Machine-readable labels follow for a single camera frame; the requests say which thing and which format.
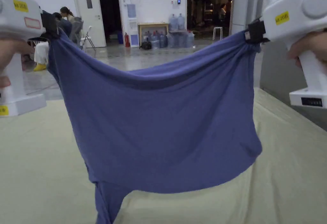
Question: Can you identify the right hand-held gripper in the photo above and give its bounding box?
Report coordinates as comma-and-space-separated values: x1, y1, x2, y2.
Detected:
245, 0, 327, 109

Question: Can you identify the dark blue shirt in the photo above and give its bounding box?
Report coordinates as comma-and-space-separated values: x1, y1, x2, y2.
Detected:
47, 27, 263, 224

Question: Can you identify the person's right hand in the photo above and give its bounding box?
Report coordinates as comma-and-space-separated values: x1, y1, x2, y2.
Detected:
287, 30, 327, 69

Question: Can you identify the person's left hand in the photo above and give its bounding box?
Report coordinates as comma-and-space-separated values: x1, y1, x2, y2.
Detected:
0, 38, 34, 87

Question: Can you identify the white door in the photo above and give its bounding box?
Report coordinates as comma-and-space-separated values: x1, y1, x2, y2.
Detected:
73, 0, 107, 48

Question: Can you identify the white stool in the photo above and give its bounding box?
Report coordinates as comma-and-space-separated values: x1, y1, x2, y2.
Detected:
212, 26, 224, 41

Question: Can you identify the white folding chair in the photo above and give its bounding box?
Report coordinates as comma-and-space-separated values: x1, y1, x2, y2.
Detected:
81, 26, 97, 51

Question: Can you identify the white water dispenser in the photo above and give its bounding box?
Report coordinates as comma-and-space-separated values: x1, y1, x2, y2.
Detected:
127, 4, 140, 48

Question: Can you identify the group of water bottles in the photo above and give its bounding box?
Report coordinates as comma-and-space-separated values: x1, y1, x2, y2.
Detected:
142, 13, 196, 49

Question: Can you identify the wooden table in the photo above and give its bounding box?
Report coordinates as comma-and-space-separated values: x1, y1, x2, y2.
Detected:
138, 22, 171, 49

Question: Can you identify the bed with beige sheet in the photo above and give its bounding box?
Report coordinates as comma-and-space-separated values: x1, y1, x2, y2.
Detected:
0, 87, 327, 224

